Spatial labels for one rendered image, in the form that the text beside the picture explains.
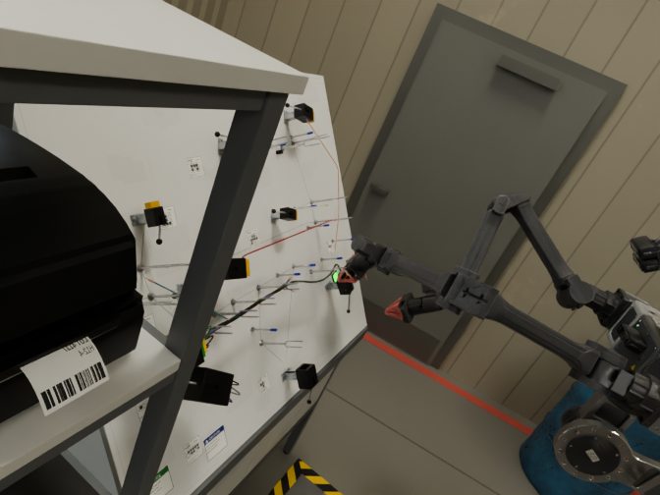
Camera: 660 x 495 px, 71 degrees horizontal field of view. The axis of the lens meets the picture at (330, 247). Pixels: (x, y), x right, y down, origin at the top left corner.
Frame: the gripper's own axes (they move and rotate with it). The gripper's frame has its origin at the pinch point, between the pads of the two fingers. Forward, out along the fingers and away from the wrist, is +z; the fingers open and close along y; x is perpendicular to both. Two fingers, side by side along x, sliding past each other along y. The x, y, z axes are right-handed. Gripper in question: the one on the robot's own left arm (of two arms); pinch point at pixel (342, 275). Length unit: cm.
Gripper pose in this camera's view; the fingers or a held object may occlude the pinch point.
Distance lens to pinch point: 164.0
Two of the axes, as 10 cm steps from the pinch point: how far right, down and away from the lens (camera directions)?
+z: -6.7, 4.4, 5.9
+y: -3.9, 4.7, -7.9
